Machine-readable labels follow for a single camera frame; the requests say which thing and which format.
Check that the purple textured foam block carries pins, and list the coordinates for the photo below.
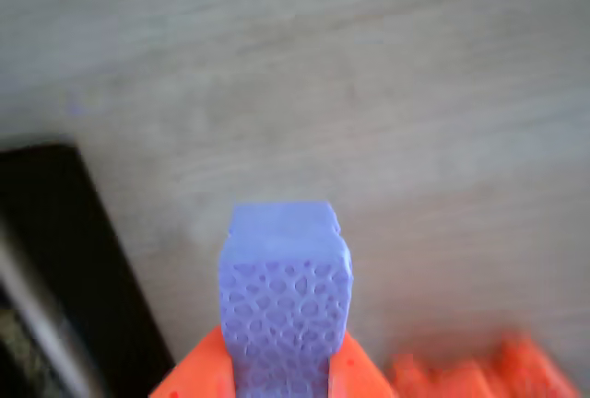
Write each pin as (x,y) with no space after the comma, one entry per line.
(283,301)

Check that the black cardboard box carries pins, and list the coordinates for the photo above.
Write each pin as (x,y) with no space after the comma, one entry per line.
(55,232)

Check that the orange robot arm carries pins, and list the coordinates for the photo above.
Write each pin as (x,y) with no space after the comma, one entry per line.
(470,375)

